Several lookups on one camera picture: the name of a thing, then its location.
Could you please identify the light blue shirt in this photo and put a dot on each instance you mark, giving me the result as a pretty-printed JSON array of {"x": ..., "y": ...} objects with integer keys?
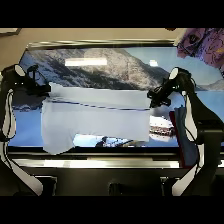
[{"x": 96, "y": 116}]

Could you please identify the purple patterned garment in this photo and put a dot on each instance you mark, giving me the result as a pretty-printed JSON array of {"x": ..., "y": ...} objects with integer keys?
[{"x": 203, "y": 46}]

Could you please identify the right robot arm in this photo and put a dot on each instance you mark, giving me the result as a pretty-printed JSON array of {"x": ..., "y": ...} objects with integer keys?
[{"x": 200, "y": 126}]

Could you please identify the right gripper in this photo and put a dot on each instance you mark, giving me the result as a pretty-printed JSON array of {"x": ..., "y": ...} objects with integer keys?
[{"x": 156, "y": 96}]

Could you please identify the blue garment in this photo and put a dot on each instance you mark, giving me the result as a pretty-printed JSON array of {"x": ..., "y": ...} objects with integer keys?
[{"x": 186, "y": 140}]

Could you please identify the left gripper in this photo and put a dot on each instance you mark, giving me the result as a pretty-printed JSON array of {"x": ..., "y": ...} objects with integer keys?
[{"x": 37, "y": 89}]

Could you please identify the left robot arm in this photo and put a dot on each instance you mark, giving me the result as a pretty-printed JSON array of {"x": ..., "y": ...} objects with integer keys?
[{"x": 10, "y": 110}]

